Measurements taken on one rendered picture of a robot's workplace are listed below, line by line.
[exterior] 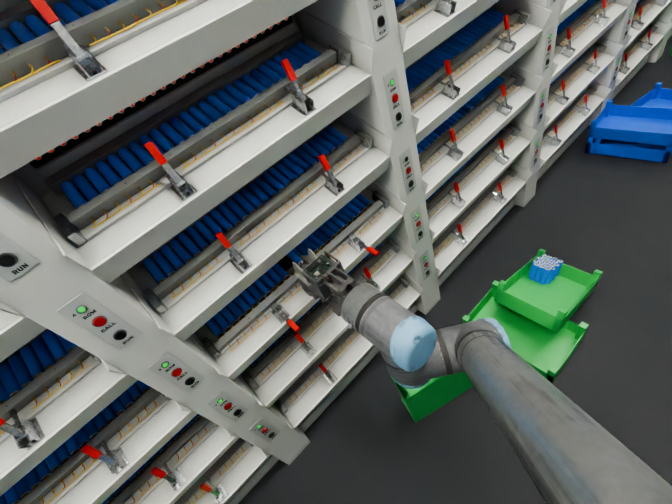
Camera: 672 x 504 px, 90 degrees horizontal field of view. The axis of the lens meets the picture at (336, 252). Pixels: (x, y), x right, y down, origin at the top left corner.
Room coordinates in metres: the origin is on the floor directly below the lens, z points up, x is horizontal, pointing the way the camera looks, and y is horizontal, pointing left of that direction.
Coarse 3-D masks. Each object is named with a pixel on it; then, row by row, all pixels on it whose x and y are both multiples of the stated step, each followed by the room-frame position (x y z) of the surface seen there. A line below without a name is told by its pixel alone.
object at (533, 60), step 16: (528, 0) 1.02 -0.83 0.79; (544, 0) 0.98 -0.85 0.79; (560, 0) 1.01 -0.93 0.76; (544, 32) 0.98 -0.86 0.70; (544, 48) 0.99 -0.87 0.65; (528, 64) 1.01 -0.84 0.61; (544, 80) 1.00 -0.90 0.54; (528, 112) 1.00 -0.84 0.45; (544, 112) 1.01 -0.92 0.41; (528, 160) 0.98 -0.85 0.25; (528, 192) 0.99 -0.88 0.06
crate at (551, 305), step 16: (528, 272) 0.66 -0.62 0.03; (560, 272) 0.61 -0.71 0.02; (576, 272) 0.57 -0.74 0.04; (512, 288) 0.60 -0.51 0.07; (528, 288) 0.58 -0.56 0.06; (544, 288) 0.56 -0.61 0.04; (560, 288) 0.55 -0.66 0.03; (576, 288) 0.53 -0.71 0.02; (592, 288) 0.49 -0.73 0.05; (512, 304) 0.52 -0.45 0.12; (528, 304) 0.48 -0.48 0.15; (544, 304) 0.50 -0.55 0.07; (560, 304) 0.48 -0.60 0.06; (576, 304) 0.43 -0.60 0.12; (544, 320) 0.43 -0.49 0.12; (560, 320) 0.40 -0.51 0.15
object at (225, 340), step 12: (360, 216) 0.70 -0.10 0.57; (348, 228) 0.68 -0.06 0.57; (336, 240) 0.65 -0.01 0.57; (288, 288) 0.58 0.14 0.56; (300, 288) 0.57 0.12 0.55; (264, 300) 0.56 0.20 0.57; (276, 300) 0.56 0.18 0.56; (252, 312) 0.54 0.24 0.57; (264, 312) 0.55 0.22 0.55; (240, 324) 0.52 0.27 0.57; (228, 336) 0.51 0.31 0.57; (216, 348) 0.49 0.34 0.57
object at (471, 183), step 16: (512, 128) 1.03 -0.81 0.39; (528, 128) 0.99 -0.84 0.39; (496, 144) 0.98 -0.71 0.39; (512, 144) 0.99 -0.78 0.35; (528, 144) 0.98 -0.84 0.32; (480, 160) 0.94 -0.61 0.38; (496, 160) 0.94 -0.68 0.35; (512, 160) 0.93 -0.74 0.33; (464, 176) 0.90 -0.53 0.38; (480, 176) 0.90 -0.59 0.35; (496, 176) 0.89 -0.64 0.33; (448, 192) 0.85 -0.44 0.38; (464, 192) 0.86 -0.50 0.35; (480, 192) 0.84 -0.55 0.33; (432, 208) 0.83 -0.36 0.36; (448, 208) 0.82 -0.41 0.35; (464, 208) 0.81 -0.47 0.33; (432, 224) 0.78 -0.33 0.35; (448, 224) 0.77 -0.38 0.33; (432, 240) 0.73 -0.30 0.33
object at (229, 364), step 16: (368, 192) 0.79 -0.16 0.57; (384, 192) 0.73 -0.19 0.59; (368, 208) 0.74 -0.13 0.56; (384, 208) 0.72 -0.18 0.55; (400, 208) 0.69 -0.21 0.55; (368, 224) 0.69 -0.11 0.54; (384, 224) 0.68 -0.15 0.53; (368, 240) 0.65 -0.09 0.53; (352, 256) 0.62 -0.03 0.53; (288, 272) 0.63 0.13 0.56; (288, 304) 0.55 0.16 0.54; (304, 304) 0.54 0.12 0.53; (240, 320) 0.55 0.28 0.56; (272, 320) 0.53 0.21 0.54; (192, 336) 0.52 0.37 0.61; (208, 336) 0.54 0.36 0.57; (256, 336) 0.50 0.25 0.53; (272, 336) 0.49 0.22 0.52; (208, 352) 0.50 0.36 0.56; (224, 352) 0.49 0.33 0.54; (240, 352) 0.48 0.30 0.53; (256, 352) 0.47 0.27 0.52; (224, 368) 0.46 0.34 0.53; (240, 368) 0.46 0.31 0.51
